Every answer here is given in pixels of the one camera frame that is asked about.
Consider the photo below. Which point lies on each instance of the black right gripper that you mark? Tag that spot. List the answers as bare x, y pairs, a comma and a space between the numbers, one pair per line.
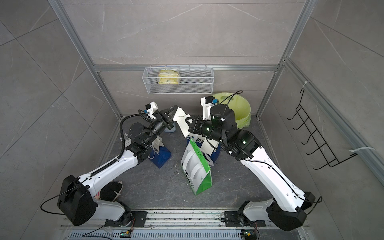
195, 128

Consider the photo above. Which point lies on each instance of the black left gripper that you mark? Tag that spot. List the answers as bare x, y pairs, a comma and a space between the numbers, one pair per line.
165, 117

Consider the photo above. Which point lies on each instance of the receipt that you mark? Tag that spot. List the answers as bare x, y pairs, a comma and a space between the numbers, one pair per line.
180, 118
211, 149

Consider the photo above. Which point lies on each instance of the green white paper bag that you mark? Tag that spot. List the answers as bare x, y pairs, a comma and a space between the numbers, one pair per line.
196, 168

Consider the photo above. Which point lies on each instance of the blue white paper bag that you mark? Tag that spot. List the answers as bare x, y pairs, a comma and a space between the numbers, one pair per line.
199, 140
159, 154

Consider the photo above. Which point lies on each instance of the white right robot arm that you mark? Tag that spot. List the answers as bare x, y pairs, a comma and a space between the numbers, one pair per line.
286, 209

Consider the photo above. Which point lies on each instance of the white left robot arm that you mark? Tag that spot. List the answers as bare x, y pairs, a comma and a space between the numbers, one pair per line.
77, 196

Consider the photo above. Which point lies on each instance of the yellow wet wipes pack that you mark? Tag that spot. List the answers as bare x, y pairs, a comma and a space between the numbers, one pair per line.
169, 77

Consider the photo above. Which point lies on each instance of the green trash bag liner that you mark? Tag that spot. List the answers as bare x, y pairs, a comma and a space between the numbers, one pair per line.
239, 105

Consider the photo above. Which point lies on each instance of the plush doll striped shirt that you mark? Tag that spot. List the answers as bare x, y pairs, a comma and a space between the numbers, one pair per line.
111, 191

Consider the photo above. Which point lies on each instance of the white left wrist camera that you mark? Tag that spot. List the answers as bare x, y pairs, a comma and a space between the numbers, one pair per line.
150, 109

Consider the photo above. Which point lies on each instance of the white wire mesh basket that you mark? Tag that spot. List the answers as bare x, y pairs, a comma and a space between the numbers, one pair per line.
194, 80

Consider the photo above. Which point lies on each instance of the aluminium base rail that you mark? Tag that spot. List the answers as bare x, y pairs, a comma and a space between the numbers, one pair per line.
173, 224

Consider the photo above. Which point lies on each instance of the black wire hook rack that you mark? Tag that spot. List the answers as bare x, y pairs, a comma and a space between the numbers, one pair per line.
316, 137

